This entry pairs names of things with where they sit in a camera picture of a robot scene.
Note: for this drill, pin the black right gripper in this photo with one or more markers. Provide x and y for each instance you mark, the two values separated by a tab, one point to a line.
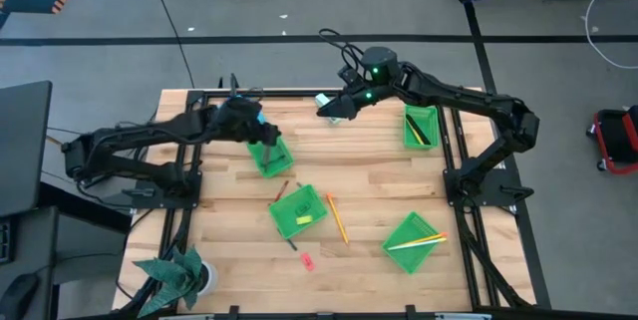
366	96

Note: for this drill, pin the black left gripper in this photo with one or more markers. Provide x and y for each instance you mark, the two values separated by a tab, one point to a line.
241	120

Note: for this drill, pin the yellow pencil orange eraser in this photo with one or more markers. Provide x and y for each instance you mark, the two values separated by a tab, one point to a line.
423	238
338	218

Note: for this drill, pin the pink eraser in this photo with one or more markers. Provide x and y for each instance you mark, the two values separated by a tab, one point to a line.
307	261

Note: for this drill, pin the white pencil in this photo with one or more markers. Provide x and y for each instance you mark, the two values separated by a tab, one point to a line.
416	245

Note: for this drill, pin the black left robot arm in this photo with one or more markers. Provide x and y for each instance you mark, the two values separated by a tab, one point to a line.
149	133

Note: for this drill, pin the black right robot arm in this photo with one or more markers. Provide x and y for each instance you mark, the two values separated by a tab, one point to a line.
463	100

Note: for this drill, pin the green plastic bin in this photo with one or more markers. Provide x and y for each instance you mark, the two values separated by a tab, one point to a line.
431	113
409	260
289	225
281	165

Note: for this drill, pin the mint green stapler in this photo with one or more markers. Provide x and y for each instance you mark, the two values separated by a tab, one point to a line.
321	99

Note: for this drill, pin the red crayon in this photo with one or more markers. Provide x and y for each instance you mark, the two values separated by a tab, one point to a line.
281	191

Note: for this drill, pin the blue calculator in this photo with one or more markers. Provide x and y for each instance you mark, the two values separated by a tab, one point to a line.
260	116

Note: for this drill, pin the yellow pen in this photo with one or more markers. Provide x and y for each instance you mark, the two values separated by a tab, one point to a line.
414	134

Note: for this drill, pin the dark green crayon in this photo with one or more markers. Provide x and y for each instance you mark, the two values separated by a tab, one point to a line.
292	245

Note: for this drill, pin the green plant with white pot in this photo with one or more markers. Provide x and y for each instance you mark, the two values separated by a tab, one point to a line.
174	272

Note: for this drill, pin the black desk beam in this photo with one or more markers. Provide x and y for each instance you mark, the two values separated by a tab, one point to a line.
85	208

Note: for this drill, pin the dark grey desk panel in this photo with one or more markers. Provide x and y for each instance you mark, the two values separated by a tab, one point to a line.
22	145

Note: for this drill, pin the grey desk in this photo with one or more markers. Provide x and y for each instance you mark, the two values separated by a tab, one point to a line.
35	260

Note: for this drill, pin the red and black cart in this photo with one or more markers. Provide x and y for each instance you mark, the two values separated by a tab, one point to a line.
618	135

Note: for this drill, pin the black computer mouse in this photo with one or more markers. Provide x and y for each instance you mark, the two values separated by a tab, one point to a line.
17	295

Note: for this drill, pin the black table edge rail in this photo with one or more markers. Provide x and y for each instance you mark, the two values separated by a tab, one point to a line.
299	93

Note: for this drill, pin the black aluminium side frame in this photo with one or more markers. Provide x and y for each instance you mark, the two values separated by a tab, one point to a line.
466	260
170	230

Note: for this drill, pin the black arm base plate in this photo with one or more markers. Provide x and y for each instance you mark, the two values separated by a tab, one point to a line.
498	185
149	200

